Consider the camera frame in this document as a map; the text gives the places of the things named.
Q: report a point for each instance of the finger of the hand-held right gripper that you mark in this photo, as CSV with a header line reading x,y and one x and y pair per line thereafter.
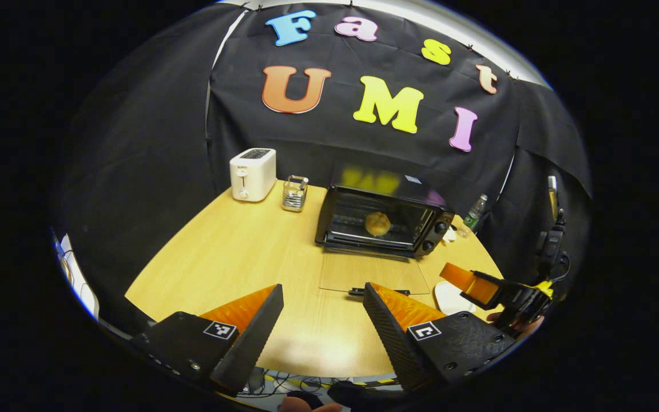
x,y
501,294

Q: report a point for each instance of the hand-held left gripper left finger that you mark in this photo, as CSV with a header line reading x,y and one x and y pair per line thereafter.
x,y
249,343

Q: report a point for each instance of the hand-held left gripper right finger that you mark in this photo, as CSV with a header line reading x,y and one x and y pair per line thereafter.
x,y
392,343

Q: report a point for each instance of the black electric oven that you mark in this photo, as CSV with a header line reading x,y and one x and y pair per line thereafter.
x,y
421,229

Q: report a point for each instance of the round bread bun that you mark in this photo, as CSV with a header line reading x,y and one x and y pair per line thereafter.
x,y
378,224

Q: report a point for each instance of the white square plate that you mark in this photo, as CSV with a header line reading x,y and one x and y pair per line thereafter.
x,y
449,297

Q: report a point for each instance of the white divided snack dish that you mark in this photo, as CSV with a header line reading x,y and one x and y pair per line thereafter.
x,y
451,234

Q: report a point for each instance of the clear plastic water bottle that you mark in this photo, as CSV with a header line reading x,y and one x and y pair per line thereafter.
x,y
474,214

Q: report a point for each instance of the white toaster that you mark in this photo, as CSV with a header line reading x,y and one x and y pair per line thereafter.
x,y
252,174

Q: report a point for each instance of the black backdrop cloth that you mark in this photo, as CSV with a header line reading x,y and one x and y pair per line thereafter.
x,y
152,143

